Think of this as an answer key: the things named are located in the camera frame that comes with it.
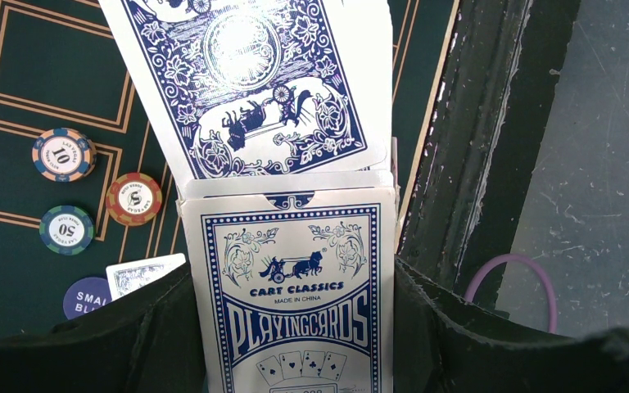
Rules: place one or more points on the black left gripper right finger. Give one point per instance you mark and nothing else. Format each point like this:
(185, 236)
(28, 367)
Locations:
(444, 344)

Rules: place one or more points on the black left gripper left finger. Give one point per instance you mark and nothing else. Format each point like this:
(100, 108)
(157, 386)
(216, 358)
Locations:
(146, 341)

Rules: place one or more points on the green chips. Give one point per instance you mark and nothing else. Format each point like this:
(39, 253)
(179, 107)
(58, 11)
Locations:
(66, 230)

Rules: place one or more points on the red chips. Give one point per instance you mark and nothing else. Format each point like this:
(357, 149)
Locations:
(133, 199)

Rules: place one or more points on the blue playing card deck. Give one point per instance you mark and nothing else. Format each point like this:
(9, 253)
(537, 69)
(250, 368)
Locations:
(294, 280)

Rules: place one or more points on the blue backed playing card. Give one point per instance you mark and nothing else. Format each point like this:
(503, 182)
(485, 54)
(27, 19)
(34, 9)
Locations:
(243, 88)

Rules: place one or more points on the blue round blind button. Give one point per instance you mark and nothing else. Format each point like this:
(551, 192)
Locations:
(86, 295)

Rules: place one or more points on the dark green poker mat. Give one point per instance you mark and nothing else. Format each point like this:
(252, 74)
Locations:
(60, 67)

